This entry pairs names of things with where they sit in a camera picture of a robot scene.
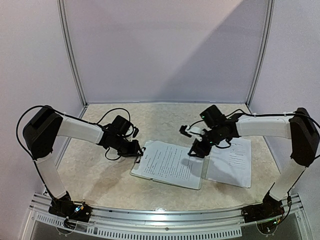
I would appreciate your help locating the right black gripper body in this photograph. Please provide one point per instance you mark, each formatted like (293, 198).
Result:
(200, 146)

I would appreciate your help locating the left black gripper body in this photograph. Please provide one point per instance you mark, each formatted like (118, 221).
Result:
(125, 150)

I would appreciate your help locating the printed paper sheet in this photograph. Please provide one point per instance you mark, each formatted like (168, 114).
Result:
(231, 165)
(170, 162)

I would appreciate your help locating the green translucent plastic folder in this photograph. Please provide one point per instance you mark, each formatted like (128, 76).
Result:
(135, 172)

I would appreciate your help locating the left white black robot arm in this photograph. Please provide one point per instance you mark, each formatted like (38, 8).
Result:
(47, 124)

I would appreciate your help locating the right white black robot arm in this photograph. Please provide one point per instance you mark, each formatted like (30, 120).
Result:
(215, 129)

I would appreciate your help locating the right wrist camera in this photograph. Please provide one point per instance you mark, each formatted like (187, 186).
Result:
(192, 131)

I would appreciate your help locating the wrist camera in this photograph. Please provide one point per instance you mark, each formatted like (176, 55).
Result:
(124, 127)
(192, 131)

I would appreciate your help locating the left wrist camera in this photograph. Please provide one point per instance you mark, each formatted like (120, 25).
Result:
(124, 127)

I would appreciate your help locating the aluminium front rail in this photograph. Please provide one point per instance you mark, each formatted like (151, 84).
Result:
(128, 224)

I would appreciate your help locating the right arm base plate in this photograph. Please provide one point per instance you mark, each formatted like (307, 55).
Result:
(274, 213)

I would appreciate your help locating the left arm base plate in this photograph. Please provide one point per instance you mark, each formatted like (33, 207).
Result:
(77, 211)

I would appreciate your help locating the right aluminium frame post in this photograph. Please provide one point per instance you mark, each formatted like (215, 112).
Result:
(262, 51)

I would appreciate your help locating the aluminium frame post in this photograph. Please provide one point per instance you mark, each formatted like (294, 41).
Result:
(62, 11)
(262, 51)

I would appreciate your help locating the left aluminium frame post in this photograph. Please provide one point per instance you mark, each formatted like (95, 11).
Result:
(62, 11)

